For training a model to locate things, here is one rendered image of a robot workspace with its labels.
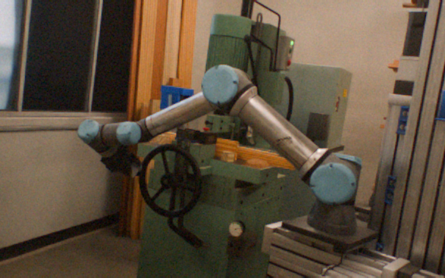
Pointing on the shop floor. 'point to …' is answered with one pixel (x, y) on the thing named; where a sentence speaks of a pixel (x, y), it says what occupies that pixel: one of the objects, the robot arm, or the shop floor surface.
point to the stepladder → (172, 93)
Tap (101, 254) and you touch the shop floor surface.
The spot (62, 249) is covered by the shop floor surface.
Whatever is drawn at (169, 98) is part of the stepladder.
